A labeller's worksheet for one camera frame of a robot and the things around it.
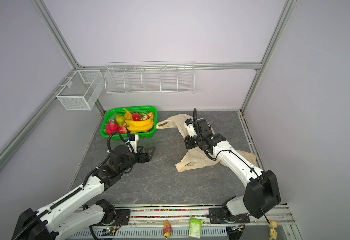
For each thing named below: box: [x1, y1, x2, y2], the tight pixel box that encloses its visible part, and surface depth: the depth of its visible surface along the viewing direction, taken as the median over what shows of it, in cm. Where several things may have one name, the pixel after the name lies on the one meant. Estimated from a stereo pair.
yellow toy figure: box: [268, 219, 279, 240], surface depth 71 cm
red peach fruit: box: [119, 126, 127, 134], surface depth 100 cm
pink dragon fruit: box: [104, 120, 121, 136], surface depth 99 cm
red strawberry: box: [132, 113, 141, 122], surface depth 104 cm
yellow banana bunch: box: [124, 114, 154, 133], surface depth 102 cm
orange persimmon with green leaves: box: [144, 112, 154, 120], surface depth 109 cm
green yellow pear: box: [115, 115, 125, 127], surface depth 105 cm
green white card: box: [188, 217, 202, 239], surface depth 71 cm
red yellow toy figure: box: [163, 220, 172, 240], surface depth 70 cm
